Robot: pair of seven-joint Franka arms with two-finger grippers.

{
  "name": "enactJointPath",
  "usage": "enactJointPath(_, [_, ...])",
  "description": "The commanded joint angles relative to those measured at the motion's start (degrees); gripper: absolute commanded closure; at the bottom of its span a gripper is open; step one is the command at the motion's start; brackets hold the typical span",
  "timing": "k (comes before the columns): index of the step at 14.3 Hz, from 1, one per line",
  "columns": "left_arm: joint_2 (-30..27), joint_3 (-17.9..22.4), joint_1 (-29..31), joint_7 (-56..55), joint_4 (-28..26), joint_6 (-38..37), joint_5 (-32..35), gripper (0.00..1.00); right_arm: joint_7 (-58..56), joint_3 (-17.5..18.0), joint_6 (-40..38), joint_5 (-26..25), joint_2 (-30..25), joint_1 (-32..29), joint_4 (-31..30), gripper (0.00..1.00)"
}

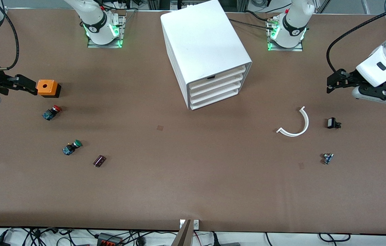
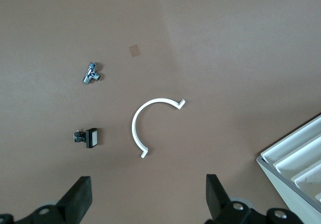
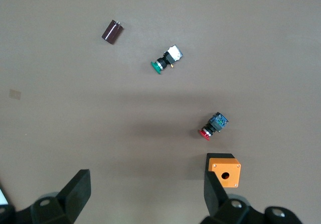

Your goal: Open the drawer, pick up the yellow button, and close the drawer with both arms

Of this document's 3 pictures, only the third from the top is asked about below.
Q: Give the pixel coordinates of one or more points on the orange button enclosure box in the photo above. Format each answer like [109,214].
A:
[229,168]

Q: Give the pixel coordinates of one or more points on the red push button switch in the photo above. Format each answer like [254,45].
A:
[214,126]

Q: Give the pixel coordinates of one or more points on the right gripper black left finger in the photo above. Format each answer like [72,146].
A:
[72,191]

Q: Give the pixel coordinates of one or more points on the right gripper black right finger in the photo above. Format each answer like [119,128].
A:
[214,199]

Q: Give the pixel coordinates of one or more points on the dark maroon cylindrical capacitor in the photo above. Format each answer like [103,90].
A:
[112,32]

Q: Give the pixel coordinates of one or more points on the green push button switch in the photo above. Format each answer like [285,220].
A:
[166,58]

